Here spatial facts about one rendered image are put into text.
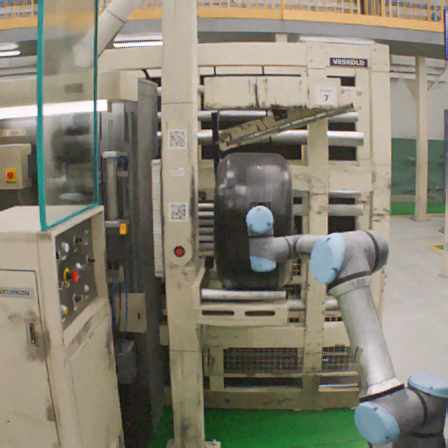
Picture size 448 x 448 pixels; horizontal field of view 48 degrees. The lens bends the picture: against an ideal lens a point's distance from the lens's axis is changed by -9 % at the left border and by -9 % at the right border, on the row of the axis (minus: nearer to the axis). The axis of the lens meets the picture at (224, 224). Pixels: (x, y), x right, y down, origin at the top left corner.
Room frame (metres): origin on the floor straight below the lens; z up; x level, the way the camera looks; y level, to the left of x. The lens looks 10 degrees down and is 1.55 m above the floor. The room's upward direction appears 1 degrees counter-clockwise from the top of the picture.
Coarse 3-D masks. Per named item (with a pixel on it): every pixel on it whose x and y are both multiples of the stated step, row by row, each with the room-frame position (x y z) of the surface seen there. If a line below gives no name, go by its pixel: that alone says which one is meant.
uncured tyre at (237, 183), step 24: (240, 168) 2.08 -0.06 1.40; (264, 168) 2.08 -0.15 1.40; (288, 168) 2.13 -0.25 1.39; (216, 192) 2.05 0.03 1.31; (240, 192) 2.01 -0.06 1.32; (264, 192) 2.00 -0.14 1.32; (288, 192) 2.03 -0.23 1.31; (216, 216) 2.01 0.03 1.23; (240, 216) 1.97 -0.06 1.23; (288, 216) 1.99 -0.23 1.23; (216, 240) 2.01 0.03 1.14; (240, 240) 1.97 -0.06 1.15; (216, 264) 2.05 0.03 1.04; (240, 264) 1.99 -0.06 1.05; (288, 264) 2.02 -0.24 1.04; (240, 288) 2.10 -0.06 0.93; (264, 288) 2.09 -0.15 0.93
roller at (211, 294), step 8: (208, 296) 2.09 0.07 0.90; (216, 296) 2.09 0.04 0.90; (224, 296) 2.09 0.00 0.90; (232, 296) 2.09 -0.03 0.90; (240, 296) 2.08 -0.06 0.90; (248, 296) 2.08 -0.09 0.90; (256, 296) 2.08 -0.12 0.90; (264, 296) 2.08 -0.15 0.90; (272, 296) 2.07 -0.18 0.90; (280, 296) 2.07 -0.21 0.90; (288, 296) 2.07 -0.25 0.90
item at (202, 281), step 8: (200, 272) 2.27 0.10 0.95; (208, 272) 2.37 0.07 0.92; (200, 280) 2.15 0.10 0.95; (208, 280) 2.37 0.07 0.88; (192, 288) 2.06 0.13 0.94; (200, 288) 2.09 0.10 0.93; (192, 296) 2.06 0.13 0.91; (200, 296) 2.09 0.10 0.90; (192, 304) 2.06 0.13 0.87; (200, 304) 2.08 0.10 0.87
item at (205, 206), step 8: (200, 200) 2.71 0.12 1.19; (208, 200) 2.70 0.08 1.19; (200, 208) 2.58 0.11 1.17; (208, 208) 2.58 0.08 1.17; (200, 216) 2.57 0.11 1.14; (208, 216) 2.57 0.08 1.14; (200, 224) 2.58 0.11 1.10; (208, 224) 2.58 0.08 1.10; (200, 232) 2.57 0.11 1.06; (208, 232) 2.57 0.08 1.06; (200, 240) 2.58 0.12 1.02; (208, 240) 2.58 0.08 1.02; (200, 248) 2.58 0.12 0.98; (208, 248) 2.57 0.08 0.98; (200, 256) 2.59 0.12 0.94
